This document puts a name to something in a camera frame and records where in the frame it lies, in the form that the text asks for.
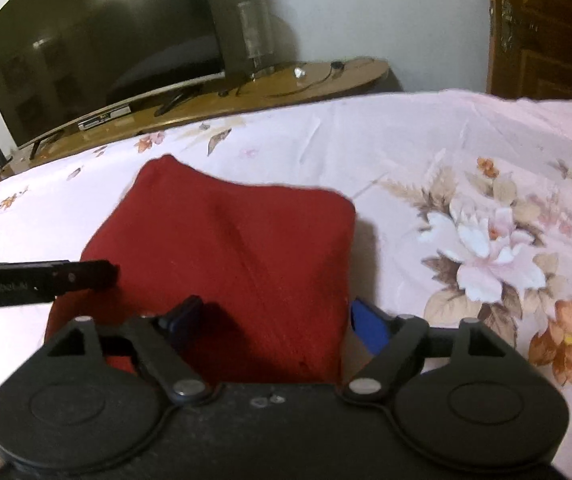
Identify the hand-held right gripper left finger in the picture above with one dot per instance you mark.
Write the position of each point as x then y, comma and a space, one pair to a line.
185, 317

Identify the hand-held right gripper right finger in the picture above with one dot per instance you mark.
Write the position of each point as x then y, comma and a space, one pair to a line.
371, 327

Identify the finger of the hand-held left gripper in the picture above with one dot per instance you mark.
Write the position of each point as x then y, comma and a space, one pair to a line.
93, 275

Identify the red knit garment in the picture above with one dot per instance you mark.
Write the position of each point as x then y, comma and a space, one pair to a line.
246, 260

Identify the silver set-top box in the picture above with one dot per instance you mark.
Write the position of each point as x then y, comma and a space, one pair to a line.
103, 119

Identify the floral white bed sheet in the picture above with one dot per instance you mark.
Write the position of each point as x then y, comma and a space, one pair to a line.
466, 170

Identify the black flat television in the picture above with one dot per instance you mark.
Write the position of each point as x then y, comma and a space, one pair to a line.
95, 45

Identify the wooden television stand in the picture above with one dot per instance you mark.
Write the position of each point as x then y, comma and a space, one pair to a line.
246, 92

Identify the small dark round object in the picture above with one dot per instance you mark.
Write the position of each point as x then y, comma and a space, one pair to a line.
337, 65

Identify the small white object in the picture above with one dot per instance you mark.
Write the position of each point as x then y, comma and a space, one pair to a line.
300, 71

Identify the clear glass vase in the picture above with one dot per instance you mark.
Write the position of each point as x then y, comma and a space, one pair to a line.
256, 35

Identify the metal door lock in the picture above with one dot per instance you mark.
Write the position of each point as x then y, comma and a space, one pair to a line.
508, 25

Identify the wooden door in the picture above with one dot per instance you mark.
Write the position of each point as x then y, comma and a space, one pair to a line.
551, 25

